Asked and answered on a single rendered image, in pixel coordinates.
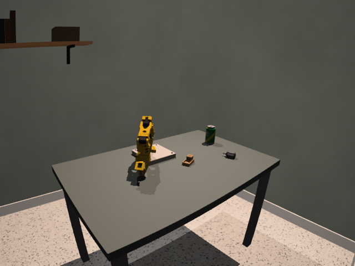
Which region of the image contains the green drink can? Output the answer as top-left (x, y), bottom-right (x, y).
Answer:
top-left (205, 125), bottom-right (216, 144)

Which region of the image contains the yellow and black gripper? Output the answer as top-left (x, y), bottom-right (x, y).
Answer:
top-left (135, 152), bottom-right (151, 172)

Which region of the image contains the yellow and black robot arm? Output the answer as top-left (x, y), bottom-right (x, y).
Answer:
top-left (136, 116), bottom-right (156, 155)

